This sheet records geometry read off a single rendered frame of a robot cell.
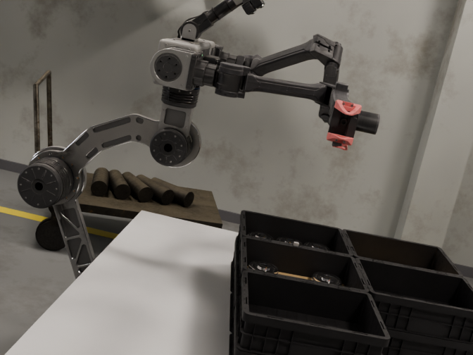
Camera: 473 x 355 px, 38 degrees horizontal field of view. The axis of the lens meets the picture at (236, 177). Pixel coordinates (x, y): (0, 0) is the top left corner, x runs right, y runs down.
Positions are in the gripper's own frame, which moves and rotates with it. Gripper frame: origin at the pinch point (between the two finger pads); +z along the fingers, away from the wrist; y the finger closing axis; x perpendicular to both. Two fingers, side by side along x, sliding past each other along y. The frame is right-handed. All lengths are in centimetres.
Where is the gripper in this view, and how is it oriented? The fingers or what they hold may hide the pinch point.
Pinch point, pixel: (345, 126)
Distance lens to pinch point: 173.3
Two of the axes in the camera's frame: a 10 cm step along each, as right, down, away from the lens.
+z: -1.1, 2.2, -9.7
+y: -2.1, 9.5, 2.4
